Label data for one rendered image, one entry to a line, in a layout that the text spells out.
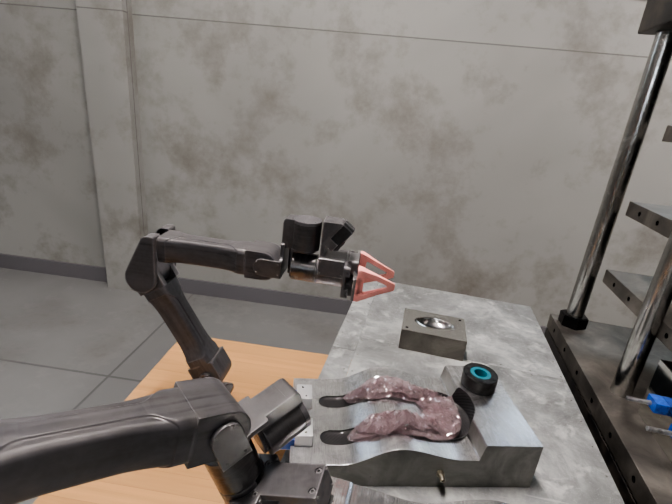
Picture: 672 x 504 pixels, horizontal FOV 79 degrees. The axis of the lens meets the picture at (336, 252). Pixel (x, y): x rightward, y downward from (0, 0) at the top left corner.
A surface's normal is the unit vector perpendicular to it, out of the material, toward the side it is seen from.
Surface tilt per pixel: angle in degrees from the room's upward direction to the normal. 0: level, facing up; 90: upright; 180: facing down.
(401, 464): 90
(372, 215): 90
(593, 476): 0
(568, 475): 0
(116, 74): 90
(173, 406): 14
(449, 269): 90
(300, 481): 20
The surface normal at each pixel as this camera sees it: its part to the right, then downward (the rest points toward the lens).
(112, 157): -0.11, 0.33
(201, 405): 0.27, -0.94
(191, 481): 0.09, -0.94
